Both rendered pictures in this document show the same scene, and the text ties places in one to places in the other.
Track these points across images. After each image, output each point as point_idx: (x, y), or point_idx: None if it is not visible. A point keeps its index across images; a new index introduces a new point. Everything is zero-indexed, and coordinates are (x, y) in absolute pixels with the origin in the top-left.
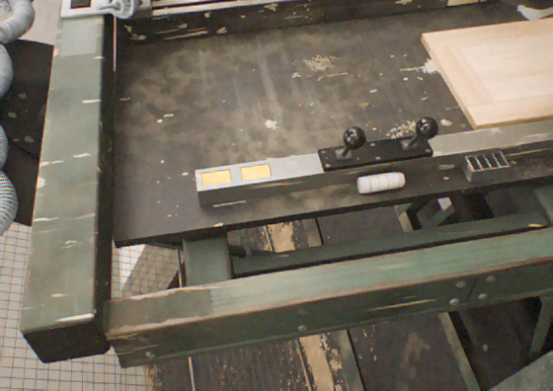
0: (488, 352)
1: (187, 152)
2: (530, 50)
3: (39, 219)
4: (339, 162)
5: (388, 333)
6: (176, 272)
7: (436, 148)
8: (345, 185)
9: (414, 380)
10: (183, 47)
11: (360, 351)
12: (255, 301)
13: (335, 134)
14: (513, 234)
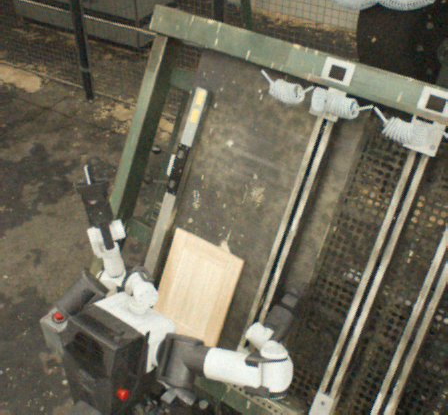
0: (321, 294)
1: (233, 95)
2: (203, 299)
3: (193, 17)
4: (178, 150)
5: (411, 271)
6: None
7: (168, 196)
8: None
9: (366, 258)
10: (312, 129)
11: (428, 251)
12: (143, 85)
13: (208, 167)
14: (124, 187)
